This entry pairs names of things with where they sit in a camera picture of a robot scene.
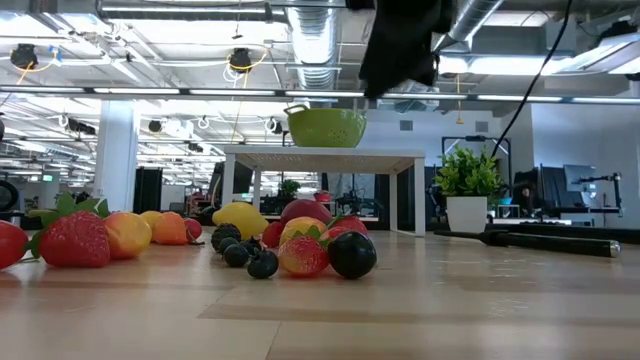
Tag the black round wheel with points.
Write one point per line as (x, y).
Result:
(7, 195)

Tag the silver spiral air duct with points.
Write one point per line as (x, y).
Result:
(314, 45)
(475, 15)

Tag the dark blueberry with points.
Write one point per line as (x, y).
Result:
(236, 256)
(226, 246)
(251, 246)
(263, 265)

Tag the dark red apple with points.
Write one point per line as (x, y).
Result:
(306, 210)

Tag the pale yellow-red strawberry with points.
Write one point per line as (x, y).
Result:
(302, 257)

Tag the small yellow-orange apricot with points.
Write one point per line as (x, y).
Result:
(150, 219)

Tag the red cherry tomato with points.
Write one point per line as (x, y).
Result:
(10, 245)

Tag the black kitchen knife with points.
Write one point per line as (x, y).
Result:
(550, 243)

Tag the red strawberry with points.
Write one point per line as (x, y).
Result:
(334, 232)
(350, 223)
(75, 242)

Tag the person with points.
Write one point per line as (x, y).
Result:
(525, 197)

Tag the long ceiling light strip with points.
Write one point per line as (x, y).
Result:
(225, 91)

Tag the monitor on black arm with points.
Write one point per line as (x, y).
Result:
(579, 177)

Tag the small red pot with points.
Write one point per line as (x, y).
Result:
(322, 196)

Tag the white building column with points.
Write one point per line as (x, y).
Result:
(116, 155)

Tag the green plant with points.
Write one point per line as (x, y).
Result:
(467, 175)

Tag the black background frame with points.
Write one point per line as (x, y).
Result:
(475, 138)

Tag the black partition screen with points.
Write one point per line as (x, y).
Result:
(148, 190)

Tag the green colander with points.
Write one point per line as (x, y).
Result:
(325, 127)

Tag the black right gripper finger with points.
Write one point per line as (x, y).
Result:
(380, 75)
(420, 67)

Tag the black plum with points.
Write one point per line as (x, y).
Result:
(352, 256)

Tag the small background potted plant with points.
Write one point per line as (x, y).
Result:
(289, 187)

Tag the white perforated riser shelf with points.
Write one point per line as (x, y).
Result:
(325, 160)

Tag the small red cherry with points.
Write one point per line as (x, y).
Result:
(272, 234)
(194, 229)

